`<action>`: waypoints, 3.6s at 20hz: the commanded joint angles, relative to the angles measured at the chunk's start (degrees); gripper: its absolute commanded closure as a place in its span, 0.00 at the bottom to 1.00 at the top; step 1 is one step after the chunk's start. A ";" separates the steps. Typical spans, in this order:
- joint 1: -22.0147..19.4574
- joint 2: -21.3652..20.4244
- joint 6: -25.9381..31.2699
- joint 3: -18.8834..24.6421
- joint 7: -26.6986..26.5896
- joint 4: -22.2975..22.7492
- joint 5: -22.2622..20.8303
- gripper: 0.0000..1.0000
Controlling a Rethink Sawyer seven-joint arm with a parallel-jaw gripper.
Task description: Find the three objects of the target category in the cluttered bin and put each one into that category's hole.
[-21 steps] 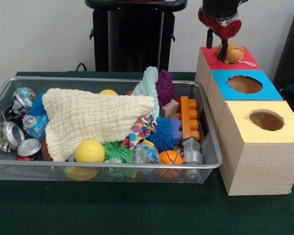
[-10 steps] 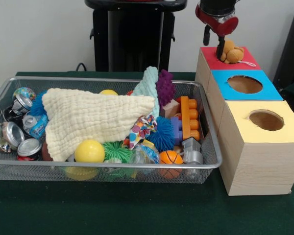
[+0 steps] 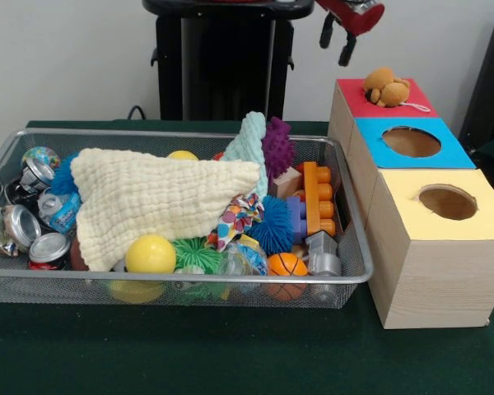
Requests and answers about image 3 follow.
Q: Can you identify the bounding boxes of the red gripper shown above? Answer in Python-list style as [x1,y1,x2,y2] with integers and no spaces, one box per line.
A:
[315,0,386,67]

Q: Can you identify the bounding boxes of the tan monkey plush toy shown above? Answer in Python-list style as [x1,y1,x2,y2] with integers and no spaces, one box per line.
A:
[361,67,431,114]

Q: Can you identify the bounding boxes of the cream waffle cloth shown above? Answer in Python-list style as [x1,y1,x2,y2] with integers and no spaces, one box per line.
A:
[70,148,261,272]

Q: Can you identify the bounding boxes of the wooden box with three holes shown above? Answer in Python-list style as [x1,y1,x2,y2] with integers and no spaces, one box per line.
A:
[328,77,494,330]

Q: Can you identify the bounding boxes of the clear mesh bin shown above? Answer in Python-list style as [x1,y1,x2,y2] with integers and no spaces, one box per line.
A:
[0,127,375,310]

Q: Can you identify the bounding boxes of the purple spiky toy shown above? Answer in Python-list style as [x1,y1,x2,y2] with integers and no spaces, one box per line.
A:
[262,117,296,180]

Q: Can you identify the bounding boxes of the light teal waffle cloth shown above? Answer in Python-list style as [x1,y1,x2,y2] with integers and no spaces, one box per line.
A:
[221,110,269,198]

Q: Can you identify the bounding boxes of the black chair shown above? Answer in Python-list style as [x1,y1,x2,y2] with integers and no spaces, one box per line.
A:
[459,6,494,145]

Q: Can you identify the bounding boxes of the orange building block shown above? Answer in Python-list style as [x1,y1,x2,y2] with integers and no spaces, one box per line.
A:
[303,161,338,238]

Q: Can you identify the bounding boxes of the blue spiky ball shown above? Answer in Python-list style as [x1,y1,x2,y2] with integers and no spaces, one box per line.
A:
[246,196,294,256]

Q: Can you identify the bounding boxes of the orange toy basketball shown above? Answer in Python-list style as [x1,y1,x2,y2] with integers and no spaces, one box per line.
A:
[267,253,310,277]

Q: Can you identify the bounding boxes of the green spiky ball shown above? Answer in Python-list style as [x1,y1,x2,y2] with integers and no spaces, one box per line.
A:
[173,237,224,272]

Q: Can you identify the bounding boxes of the large yellow ball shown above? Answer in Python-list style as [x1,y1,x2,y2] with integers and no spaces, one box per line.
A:
[125,235,177,274]

